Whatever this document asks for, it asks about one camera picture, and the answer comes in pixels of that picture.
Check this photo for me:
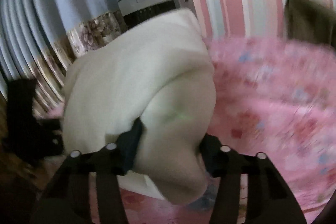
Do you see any blue floral curtain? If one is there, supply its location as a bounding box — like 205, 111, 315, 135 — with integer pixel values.
1, 0, 126, 117

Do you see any white fleece sweater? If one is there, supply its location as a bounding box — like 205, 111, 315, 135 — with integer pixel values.
63, 9, 216, 205

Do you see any pink floral bed sheet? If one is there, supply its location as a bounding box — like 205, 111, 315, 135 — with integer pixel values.
121, 38, 335, 223

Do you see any silver black water dispenser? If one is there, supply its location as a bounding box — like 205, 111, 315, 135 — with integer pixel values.
118, 0, 196, 29

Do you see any brown plush covered furniture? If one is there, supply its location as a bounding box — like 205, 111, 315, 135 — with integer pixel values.
284, 0, 335, 48

